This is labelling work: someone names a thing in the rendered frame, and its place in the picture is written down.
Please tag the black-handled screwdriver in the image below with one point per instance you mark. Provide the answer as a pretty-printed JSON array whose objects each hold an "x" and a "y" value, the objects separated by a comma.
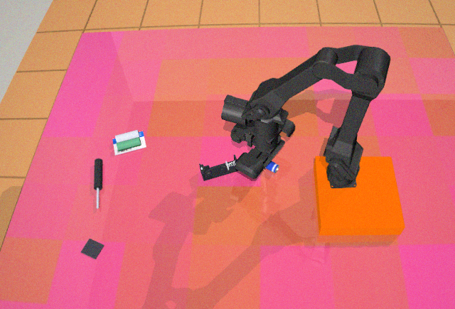
[{"x": 98, "y": 178}]

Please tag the blue and white battery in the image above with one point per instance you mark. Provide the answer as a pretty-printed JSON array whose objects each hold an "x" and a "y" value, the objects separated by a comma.
[{"x": 272, "y": 166}]

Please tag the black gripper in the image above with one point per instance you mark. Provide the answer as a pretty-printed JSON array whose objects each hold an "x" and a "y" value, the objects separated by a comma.
[{"x": 266, "y": 148}]

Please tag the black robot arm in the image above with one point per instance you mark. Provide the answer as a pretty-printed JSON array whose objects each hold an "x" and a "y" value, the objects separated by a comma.
[{"x": 264, "y": 109}]

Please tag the dark grey square tile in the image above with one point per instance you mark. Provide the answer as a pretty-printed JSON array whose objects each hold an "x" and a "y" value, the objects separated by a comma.
[{"x": 92, "y": 248}]

